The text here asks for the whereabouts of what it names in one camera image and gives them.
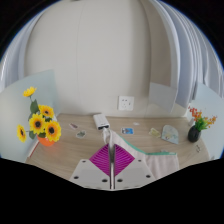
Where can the white wall socket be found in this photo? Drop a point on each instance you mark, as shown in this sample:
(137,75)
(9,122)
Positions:
(126,103)

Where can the gold sticker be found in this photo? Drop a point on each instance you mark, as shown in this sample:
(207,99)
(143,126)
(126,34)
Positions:
(198,148)

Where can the yellow sunflower bouquet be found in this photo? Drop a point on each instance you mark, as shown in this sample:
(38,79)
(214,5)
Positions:
(37,124)

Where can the orange vase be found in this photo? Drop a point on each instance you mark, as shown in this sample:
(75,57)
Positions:
(45,141)

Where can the blue sticker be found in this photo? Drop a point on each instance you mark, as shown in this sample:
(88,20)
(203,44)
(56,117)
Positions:
(127,131)

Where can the small white sticker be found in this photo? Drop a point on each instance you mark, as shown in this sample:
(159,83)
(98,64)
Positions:
(136,123)

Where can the orange flowers with green leaves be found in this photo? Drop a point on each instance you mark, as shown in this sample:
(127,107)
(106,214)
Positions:
(201,122)

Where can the black round vase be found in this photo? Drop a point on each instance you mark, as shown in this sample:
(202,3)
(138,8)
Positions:
(194,134)

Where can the white curtain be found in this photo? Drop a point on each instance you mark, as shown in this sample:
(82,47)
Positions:
(20,56)
(186,50)

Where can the beige towel with green edge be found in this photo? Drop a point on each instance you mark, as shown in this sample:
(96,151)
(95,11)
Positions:
(160,163)

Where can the green and white sticker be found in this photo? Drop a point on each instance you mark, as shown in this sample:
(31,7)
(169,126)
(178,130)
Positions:
(80,134)

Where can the white rectangular box device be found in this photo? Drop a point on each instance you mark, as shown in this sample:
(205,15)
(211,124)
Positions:
(100,120)

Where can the frosted desk divider panel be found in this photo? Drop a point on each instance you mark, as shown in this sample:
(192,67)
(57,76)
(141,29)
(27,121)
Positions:
(13,106)
(213,106)

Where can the yellow sticker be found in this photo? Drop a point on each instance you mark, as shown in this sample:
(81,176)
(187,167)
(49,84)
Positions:
(155,132)

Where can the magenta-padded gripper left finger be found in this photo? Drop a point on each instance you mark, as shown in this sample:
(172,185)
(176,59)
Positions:
(90,173)

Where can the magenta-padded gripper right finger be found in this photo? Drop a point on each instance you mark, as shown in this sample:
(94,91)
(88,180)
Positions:
(133,173)

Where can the pink sticker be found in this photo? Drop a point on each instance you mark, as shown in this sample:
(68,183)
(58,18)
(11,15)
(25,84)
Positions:
(73,126)

